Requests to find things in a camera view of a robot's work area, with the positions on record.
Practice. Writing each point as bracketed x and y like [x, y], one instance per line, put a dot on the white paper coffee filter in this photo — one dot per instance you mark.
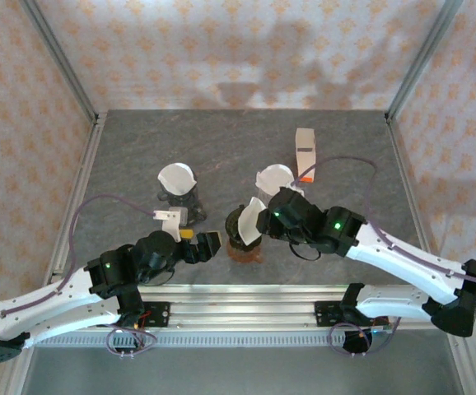
[273, 177]
[248, 224]
[176, 179]

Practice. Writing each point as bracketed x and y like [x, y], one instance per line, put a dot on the dark green glass dripper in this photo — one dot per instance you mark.
[234, 224]

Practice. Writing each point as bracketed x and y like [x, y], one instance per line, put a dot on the smoky grey glass dripper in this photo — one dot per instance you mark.
[182, 199]

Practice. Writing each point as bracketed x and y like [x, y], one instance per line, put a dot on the orange glass server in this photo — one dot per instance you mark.
[244, 257]

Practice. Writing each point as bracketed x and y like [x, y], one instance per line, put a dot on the coffee filter pack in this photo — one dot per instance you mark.
[306, 156]

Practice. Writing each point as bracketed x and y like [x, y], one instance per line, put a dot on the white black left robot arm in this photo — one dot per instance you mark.
[48, 296]

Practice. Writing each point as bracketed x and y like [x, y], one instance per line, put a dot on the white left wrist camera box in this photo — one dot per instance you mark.
[172, 224]

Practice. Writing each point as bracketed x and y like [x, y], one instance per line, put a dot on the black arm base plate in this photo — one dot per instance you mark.
[324, 314]
[160, 314]

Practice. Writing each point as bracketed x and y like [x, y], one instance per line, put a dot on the aluminium mounting rail beam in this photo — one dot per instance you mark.
[242, 308]

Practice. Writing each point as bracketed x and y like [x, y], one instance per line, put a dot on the aluminium table side rail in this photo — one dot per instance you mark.
[89, 156]
[399, 156]

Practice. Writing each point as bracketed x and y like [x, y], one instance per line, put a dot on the aluminium frame leg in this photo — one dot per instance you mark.
[470, 382]
[13, 382]

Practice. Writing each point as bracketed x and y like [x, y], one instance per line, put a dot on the aluminium frame post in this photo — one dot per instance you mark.
[57, 57]
[422, 61]

